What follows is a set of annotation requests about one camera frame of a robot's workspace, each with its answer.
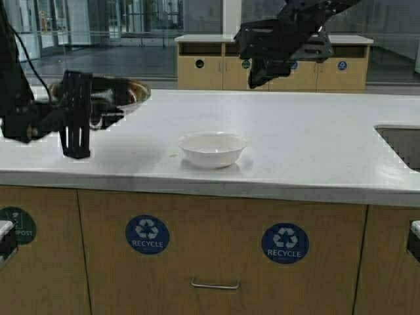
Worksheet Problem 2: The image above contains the blue recycle sticker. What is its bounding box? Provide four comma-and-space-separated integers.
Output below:
125, 215, 171, 255
261, 222, 310, 264

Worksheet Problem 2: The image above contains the steel sink basin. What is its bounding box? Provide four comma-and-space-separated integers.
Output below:
375, 125, 419, 172

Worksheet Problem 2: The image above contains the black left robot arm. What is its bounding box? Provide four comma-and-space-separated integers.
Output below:
1, 7, 93, 159

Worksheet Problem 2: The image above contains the metal drawer handle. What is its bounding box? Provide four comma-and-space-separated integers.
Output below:
190, 278, 241, 291

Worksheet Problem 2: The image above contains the wooden island cabinet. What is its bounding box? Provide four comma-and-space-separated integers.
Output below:
1, 186, 419, 314

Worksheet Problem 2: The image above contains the black object right edge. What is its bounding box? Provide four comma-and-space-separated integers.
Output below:
407, 220, 420, 262

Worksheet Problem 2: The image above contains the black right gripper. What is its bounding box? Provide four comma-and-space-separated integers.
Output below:
234, 3, 333, 89

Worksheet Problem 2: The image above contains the white serving bowl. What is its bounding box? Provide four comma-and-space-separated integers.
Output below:
178, 131, 249, 169

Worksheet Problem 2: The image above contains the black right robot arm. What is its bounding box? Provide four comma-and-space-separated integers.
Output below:
85, 1, 357, 130

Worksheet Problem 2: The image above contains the blue recycle sticker right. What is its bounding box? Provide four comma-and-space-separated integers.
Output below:
261, 222, 310, 264

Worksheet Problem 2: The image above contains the blue recycle sticker left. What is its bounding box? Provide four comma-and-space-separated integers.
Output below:
125, 215, 171, 255

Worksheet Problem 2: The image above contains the green compost sticker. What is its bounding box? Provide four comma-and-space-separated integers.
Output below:
1, 207, 37, 245

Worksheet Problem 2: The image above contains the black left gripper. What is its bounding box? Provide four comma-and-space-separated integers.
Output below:
3, 70, 125, 159

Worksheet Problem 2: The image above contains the background wooden bin cabinet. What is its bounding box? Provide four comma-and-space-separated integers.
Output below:
175, 34, 374, 93

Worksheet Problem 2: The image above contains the steel frying pan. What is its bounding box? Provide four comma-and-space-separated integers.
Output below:
49, 73, 152, 118

